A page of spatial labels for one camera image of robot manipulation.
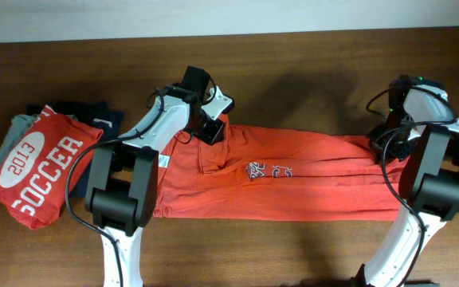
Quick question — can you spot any folded navy blue shirt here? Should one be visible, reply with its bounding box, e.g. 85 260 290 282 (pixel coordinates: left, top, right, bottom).
48 101 124 198

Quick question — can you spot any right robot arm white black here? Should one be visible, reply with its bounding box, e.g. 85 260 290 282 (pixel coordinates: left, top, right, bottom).
350 75 459 286

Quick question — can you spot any folded grey shirt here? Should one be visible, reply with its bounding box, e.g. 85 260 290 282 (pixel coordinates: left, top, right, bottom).
0 114 37 166

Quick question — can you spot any left black camera cable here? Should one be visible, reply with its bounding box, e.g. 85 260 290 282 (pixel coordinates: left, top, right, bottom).
65 75 218 287

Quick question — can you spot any folded red 2013 soccer shirt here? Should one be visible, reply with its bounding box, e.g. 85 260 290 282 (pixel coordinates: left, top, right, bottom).
0 105 104 230

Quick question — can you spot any black camera cable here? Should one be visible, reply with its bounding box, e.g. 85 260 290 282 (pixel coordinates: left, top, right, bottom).
65 75 218 287
365 85 459 287

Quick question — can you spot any right black camera cable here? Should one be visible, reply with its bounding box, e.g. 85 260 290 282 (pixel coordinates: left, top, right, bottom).
365 85 459 287

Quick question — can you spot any orange McKinney Boyd soccer t-shirt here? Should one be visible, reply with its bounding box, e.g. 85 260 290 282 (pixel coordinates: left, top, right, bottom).
153 123 405 222

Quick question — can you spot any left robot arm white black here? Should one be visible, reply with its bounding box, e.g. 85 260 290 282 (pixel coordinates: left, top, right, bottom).
84 66 234 286

